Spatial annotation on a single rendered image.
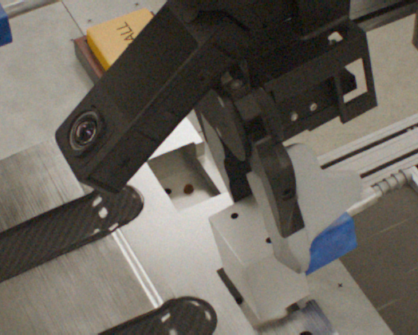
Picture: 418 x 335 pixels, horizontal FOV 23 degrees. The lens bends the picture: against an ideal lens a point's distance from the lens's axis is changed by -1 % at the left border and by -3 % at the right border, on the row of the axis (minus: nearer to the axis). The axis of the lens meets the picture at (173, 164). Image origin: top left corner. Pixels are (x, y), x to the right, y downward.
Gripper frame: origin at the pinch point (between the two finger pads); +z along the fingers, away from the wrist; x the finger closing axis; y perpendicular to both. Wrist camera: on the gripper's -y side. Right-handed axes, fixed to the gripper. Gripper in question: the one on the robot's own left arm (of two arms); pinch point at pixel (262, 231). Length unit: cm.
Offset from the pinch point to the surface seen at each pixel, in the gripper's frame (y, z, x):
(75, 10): 1.1, 8.8, 42.8
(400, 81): 64, 92, 95
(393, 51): 68, 92, 103
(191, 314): -5.8, 4.9, 0.9
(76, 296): -11.7, 3.5, 5.6
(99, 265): -9.3, 3.5, 7.1
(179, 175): -0.8, 6.2, 13.9
